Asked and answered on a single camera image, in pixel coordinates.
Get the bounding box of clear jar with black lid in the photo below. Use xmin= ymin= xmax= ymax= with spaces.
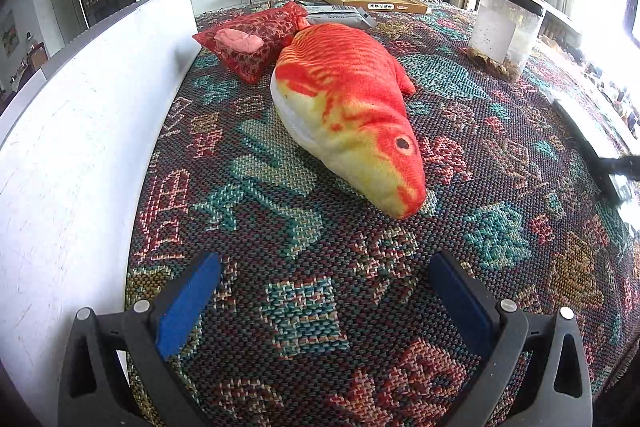
xmin=466 ymin=0 xmax=546 ymax=82

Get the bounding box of wooden railing bench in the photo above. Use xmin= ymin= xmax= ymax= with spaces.
xmin=461 ymin=0 xmax=582 ymax=48

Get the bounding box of red mesh gift pouch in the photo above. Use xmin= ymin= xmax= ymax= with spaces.
xmin=193 ymin=1 xmax=310 ymax=84

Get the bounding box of white cardboard storage box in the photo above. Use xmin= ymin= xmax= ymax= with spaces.
xmin=1 ymin=0 xmax=200 ymax=426

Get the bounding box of orange plush fish toy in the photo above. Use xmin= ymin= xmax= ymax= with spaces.
xmin=270 ymin=23 xmax=426 ymax=219

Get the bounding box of flat yellow cardboard box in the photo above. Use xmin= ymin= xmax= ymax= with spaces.
xmin=322 ymin=0 xmax=430 ymax=15

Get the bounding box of patterned woven tablecloth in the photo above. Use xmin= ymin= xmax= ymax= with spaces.
xmin=125 ymin=2 xmax=639 ymax=426

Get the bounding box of white barcode mailer pouch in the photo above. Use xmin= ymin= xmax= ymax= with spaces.
xmin=305 ymin=4 xmax=376 ymax=30

